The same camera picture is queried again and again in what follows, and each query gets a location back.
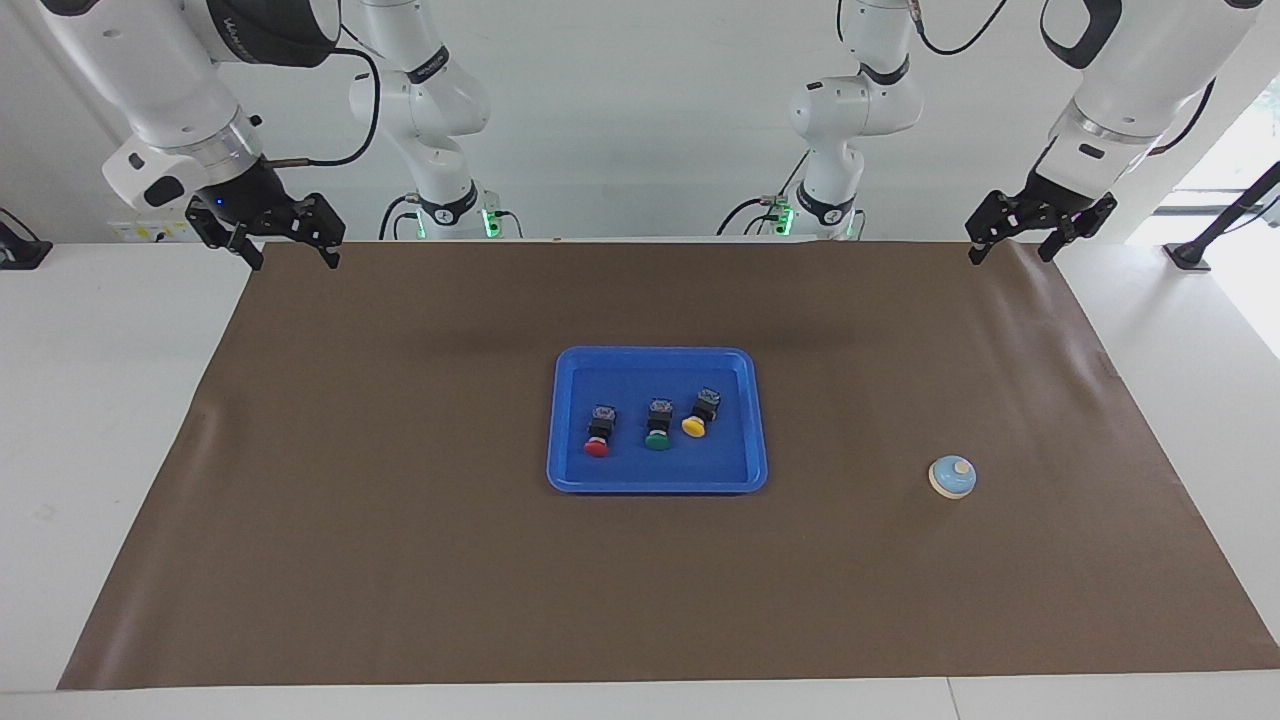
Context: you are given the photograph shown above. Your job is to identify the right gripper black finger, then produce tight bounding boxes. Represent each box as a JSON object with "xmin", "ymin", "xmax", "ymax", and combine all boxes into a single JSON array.
[
  {"xmin": 186, "ymin": 198, "xmax": 265, "ymax": 271},
  {"xmin": 292, "ymin": 193, "xmax": 345, "ymax": 268}
]

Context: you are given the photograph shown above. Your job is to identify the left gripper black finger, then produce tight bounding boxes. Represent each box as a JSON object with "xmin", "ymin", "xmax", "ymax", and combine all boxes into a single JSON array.
[
  {"xmin": 965, "ymin": 190, "xmax": 1021, "ymax": 265},
  {"xmin": 1040, "ymin": 194, "xmax": 1119, "ymax": 263}
]

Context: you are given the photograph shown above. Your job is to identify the red push button switch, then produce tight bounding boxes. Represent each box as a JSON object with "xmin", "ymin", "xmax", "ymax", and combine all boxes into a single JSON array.
[{"xmin": 583, "ymin": 405, "xmax": 618, "ymax": 459}]

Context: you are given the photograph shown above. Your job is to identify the yellow push button switch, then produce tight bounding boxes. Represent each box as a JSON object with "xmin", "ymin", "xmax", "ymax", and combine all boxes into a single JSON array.
[{"xmin": 681, "ymin": 387, "xmax": 723, "ymax": 438}]

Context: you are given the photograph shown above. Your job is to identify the light blue desk bell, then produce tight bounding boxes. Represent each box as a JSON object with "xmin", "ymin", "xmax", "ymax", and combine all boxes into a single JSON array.
[{"xmin": 928, "ymin": 454, "xmax": 978, "ymax": 500}]

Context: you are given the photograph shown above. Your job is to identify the blue plastic tray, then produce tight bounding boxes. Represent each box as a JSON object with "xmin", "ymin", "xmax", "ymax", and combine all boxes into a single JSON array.
[{"xmin": 546, "ymin": 346, "xmax": 769, "ymax": 495}]

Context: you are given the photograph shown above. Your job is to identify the black stand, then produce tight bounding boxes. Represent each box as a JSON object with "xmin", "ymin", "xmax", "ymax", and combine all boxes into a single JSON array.
[
  {"xmin": 0, "ymin": 208, "xmax": 53, "ymax": 271},
  {"xmin": 1163, "ymin": 160, "xmax": 1280, "ymax": 273}
]

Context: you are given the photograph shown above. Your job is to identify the bright window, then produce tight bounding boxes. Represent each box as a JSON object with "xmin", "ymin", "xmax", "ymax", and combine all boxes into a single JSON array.
[{"xmin": 1150, "ymin": 80, "xmax": 1280, "ymax": 216}]

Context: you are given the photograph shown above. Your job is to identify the brown table mat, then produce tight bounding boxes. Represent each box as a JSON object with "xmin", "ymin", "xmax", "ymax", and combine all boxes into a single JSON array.
[{"xmin": 57, "ymin": 240, "xmax": 1280, "ymax": 691}]

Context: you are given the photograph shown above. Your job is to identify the black base cable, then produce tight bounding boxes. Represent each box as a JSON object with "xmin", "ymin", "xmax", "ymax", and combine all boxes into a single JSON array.
[
  {"xmin": 716, "ymin": 150, "xmax": 811, "ymax": 238},
  {"xmin": 378, "ymin": 193, "xmax": 423, "ymax": 241}
]

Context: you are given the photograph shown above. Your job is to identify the white wall socket box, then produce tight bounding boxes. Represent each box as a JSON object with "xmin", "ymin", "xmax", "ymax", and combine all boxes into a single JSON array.
[{"xmin": 108, "ymin": 215, "xmax": 196, "ymax": 244}]

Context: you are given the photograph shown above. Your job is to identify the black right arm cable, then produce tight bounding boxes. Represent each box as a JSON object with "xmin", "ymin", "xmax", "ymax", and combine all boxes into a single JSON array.
[{"xmin": 262, "ymin": 45, "xmax": 383, "ymax": 167}]

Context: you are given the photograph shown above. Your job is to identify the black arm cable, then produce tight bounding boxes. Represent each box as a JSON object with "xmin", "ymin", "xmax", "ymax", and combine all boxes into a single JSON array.
[
  {"xmin": 262, "ymin": 45, "xmax": 383, "ymax": 167},
  {"xmin": 905, "ymin": 0, "xmax": 1216, "ymax": 159}
]

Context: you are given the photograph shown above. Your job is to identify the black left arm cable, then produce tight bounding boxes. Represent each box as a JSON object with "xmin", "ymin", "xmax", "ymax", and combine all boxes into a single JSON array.
[{"xmin": 905, "ymin": 0, "xmax": 1216, "ymax": 159}]

